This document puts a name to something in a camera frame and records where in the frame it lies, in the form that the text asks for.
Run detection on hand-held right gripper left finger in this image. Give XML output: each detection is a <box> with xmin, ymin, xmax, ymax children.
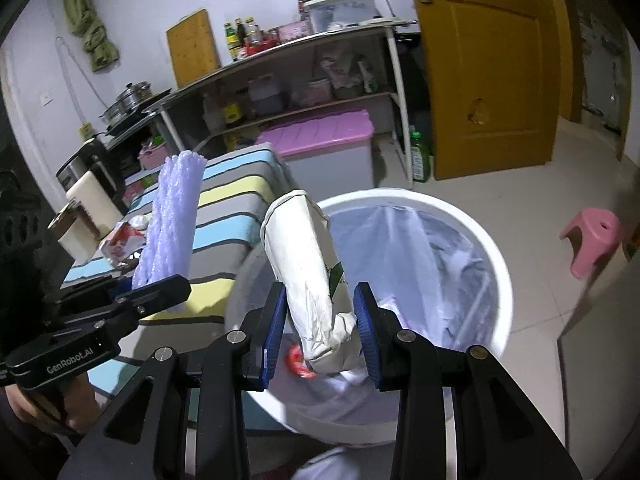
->
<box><xmin>57</xmin><ymin>281</ymin><xmax>290</xmax><ymax>480</ymax></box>

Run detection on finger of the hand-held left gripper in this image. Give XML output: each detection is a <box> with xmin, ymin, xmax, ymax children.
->
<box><xmin>47</xmin><ymin>275</ymin><xmax>133</xmax><ymax>317</ymax></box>
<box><xmin>52</xmin><ymin>275</ymin><xmax>192</xmax><ymax>336</ymax></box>

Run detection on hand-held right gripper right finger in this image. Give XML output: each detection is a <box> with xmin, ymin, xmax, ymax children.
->
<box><xmin>352</xmin><ymin>282</ymin><xmax>583</xmax><ymax>480</ymax></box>

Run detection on red round lid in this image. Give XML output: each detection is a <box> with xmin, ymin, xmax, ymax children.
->
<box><xmin>286</xmin><ymin>345</ymin><xmax>317</xmax><ymax>379</ymax></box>

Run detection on pink white carton box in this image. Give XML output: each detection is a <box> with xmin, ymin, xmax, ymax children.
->
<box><xmin>99</xmin><ymin>221</ymin><xmax>147</xmax><ymax>267</ymax></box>

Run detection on white paper bag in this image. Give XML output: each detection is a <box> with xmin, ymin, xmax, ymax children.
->
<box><xmin>260</xmin><ymin>189</ymin><xmax>362</xmax><ymax>375</ymax></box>

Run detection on purple foam net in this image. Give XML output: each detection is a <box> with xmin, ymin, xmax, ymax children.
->
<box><xmin>131</xmin><ymin>150</ymin><xmax>209</xmax><ymax>292</ymax></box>

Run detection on white trash bin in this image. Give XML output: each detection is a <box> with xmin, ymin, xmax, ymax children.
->
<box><xmin>225</xmin><ymin>187</ymin><xmax>514</xmax><ymax>447</ymax></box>

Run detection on person's left hand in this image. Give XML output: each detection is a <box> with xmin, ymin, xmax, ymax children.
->
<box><xmin>7</xmin><ymin>377</ymin><xmax>103</xmax><ymax>436</ymax></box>

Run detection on white cup brown band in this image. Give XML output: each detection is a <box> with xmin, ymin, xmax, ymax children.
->
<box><xmin>48</xmin><ymin>199</ymin><xmax>101</xmax><ymax>264</ymax></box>

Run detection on white brown blender jug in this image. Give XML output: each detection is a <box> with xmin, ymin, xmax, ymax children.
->
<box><xmin>65</xmin><ymin>169</ymin><xmax>124</xmax><ymax>237</ymax></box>

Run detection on striped tablecloth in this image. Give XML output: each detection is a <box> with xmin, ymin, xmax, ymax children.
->
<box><xmin>60</xmin><ymin>142</ymin><xmax>297</xmax><ymax>431</ymax></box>

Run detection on steel black electric kettle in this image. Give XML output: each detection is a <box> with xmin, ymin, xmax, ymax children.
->
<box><xmin>55</xmin><ymin>140</ymin><xmax>127</xmax><ymax>201</ymax></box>

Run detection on pink plastic basket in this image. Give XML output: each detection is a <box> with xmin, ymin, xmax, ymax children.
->
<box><xmin>137</xmin><ymin>142</ymin><xmax>169</xmax><ymax>171</ymax></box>

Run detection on steel cooking pot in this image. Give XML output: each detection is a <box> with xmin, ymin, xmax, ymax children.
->
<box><xmin>102</xmin><ymin>81</ymin><xmax>154</xmax><ymax>121</ymax></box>

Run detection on clear plastic bottle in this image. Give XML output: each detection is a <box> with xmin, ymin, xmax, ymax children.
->
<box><xmin>202</xmin><ymin>92</ymin><xmax>224</xmax><ymax>131</ymax></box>

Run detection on green plastic bottle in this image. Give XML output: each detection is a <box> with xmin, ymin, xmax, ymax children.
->
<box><xmin>409</xmin><ymin>125</ymin><xmax>432</xmax><ymax>184</ymax></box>

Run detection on yellow label oil bottle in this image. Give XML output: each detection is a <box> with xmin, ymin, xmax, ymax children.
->
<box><xmin>222</xmin><ymin>92</ymin><xmax>244</xmax><ymax>129</ymax></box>

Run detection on pink lid storage box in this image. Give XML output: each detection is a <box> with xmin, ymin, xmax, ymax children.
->
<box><xmin>256</xmin><ymin>109</ymin><xmax>376</xmax><ymax>194</ymax></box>

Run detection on dark liquid plastic jug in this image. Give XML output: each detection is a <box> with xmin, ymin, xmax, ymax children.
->
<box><xmin>248</xmin><ymin>75</ymin><xmax>284</xmax><ymax>116</ymax></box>

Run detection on pink plastic stool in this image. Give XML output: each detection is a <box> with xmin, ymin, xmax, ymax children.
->
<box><xmin>559</xmin><ymin>208</ymin><xmax>624</xmax><ymax>281</ymax></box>

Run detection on wooden cutting board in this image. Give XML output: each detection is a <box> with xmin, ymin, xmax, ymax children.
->
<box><xmin>166</xmin><ymin>8</ymin><xmax>223</xmax><ymax>89</ymax></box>

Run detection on pink plastic bucket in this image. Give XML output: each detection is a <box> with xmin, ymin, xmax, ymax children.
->
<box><xmin>307</xmin><ymin>77</ymin><xmax>334</xmax><ymax>106</ymax></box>

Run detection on green label sauce bottle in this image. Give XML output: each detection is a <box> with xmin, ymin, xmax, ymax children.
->
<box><xmin>224</xmin><ymin>21</ymin><xmax>241</xmax><ymax>64</ymax></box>

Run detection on green white bottle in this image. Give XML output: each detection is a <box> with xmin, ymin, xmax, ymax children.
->
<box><xmin>357</xmin><ymin>60</ymin><xmax>379</xmax><ymax>94</ymax></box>

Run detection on green hanging cloth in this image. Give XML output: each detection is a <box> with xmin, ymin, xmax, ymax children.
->
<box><xmin>61</xmin><ymin>0</ymin><xmax>121</xmax><ymax>72</ymax></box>

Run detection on crumpled plastic bags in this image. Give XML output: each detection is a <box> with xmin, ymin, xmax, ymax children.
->
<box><xmin>320</xmin><ymin>52</ymin><xmax>362</xmax><ymax>101</ymax></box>

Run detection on metal shelf rack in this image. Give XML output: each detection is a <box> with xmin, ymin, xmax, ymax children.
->
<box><xmin>100</xmin><ymin>22</ymin><xmax>419</xmax><ymax>189</ymax></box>

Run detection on wooden door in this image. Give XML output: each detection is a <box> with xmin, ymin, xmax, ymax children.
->
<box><xmin>402</xmin><ymin>0</ymin><xmax>574</xmax><ymax>181</ymax></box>

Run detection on clear lidded storage box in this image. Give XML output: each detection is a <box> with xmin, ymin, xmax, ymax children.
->
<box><xmin>302</xmin><ymin>0</ymin><xmax>377</xmax><ymax>35</ymax></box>

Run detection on white power cable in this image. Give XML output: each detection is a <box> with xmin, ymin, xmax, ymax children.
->
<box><xmin>56</xmin><ymin>37</ymin><xmax>89</xmax><ymax>126</ymax></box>

